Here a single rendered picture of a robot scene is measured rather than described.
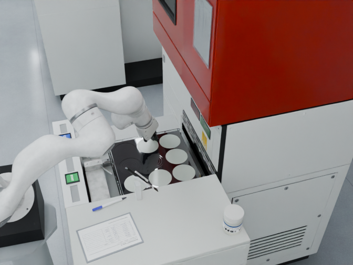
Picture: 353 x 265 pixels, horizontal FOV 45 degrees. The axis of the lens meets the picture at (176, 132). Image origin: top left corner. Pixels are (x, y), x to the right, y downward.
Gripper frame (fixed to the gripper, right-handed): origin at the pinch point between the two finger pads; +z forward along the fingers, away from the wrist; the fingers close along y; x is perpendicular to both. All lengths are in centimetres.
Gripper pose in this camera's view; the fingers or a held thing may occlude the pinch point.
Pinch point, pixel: (153, 136)
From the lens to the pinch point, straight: 203.5
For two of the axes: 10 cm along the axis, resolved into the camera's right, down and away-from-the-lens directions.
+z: 2.3, 4.6, 8.6
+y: -5.2, 8.0, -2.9
